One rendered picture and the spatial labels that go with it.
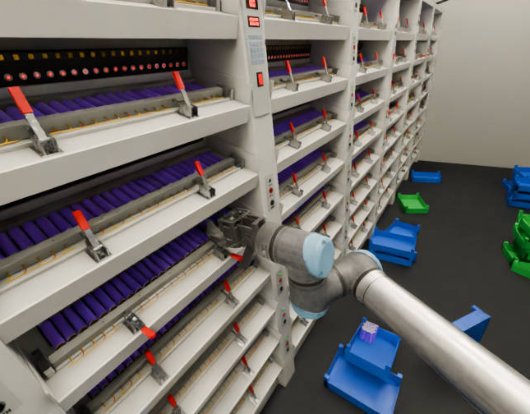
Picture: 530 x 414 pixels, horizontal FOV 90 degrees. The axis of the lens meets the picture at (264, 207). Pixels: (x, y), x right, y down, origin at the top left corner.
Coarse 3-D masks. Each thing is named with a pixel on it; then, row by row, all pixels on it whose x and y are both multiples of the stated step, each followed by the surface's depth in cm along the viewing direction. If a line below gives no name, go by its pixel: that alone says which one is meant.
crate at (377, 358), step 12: (360, 324) 147; (384, 336) 146; (396, 336) 140; (348, 348) 127; (360, 348) 136; (372, 348) 137; (384, 348) 138; (396, 348) 131; (348, 360) 128; (360, 360) 124; (372, 360) 129; (384, 360) 130; (372, 372) 121; (384, 372) 118
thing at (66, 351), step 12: (204, 252) 72; (180, 264) 67; (168, 276) 64; (144, 288) 61; (156, 288) 62; (168, 288) 63; (132, 300) 58; (144, 300) 60; (120, 312) 56; (96, 324) 53; (108, 324) 54; (84, 336) 51; (96, 336) 53; (108, 336) 53; (60, 348) 49; (72, 348) 49; (48, 360) 47; (60, 360) 48
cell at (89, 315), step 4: (76, 304) 56; (80, 304) 56; (84, 304) 56; (76, 308) 56; (80, 308) 55; (84, 308) 56; (88, 308) 56; (80, 312) 55; (84, 312) 55; (88, 312) 55; (92, 312) 56; (84, 316) 54; (88, 316) 54; (92, 316) 55; (88, 320) 54; (92, 320) 54
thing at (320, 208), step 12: (324, 192) 128; (336, 192) 144; (312, 204) 128; (324, 204) 130; (336, 204) 137; (288, 216) 119; (300, 216) 120; (312, 216) 124; (324, 216) 126; (300, 228) 112; (312, 228) 117
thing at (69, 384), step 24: (264, 216) 83; (216, 264) 72; (96, 288) 61; (192, 288) 65; (144, 312) 59; (168, 312) 60; (24, 336) 52; (120, 336) 54; (144, 336) 57; (96, 360) 50; (120, 360) 54; (48, 384) 46; (72, 384) 47; (96, 384) 51
